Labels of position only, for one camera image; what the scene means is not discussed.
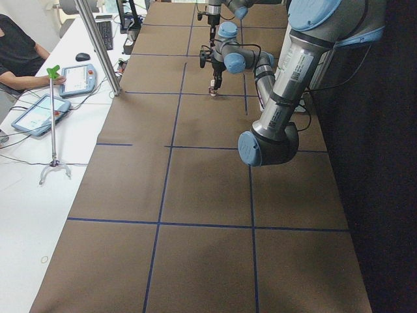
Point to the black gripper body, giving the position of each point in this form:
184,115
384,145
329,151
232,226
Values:
217,66
212,20

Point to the brass white PPR pipe fitting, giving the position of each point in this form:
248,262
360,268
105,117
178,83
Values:
212,91

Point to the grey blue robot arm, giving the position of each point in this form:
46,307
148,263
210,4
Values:
315,27
239,9

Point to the black keyboard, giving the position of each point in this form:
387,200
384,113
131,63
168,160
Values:
106,33

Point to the black computer mouse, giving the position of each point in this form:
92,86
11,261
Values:
82,57

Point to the far blue teach pendant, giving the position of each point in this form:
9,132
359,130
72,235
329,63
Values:
80,80

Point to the blue teach pendant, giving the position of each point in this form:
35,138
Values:
80,80
37,119

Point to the near blue teach pendant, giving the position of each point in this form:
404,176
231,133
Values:
37,119

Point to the person in black shirt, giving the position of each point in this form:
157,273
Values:
21,58

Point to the silver aluminium frame post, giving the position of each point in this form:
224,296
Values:
98,44

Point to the green handled reacher grabber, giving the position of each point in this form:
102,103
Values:
55,162

